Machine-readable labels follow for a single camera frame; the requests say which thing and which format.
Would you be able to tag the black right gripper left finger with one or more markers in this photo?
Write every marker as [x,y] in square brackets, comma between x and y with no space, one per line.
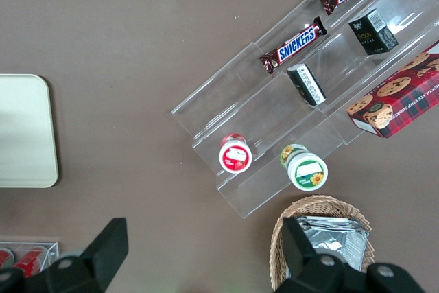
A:
[103,255]

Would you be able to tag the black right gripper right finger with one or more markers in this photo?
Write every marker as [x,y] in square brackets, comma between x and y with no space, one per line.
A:
[302,262]

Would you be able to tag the tan wicker basket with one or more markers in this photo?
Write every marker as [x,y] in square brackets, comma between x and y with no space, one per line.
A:
[319,205]

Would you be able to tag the white rectangular plastic tray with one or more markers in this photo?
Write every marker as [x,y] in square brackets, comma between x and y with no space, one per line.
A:
[24,131]

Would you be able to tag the silver foil packet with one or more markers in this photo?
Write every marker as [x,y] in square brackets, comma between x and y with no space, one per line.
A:
[336,238]

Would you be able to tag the clear acrylic box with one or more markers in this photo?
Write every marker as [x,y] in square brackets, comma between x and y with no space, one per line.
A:
[51,250]

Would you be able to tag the red drink can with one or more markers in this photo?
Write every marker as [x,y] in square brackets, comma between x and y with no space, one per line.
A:
[5,258]
[29,258]

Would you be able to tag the green lid sunflower cup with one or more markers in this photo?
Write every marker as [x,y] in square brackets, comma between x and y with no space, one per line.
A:
[307,171]

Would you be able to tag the red lid yogurt cup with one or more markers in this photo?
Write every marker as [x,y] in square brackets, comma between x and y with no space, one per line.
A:
[236,157]

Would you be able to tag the clear acrylic stepped display stand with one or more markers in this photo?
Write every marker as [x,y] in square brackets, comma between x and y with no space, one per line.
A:
[247,107]

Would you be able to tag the small black carton box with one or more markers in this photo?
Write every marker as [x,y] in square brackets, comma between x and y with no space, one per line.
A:
[372,34]
[307,83]

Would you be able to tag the red tartan cookie box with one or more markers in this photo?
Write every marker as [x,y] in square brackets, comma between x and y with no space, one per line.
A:
[401,97]

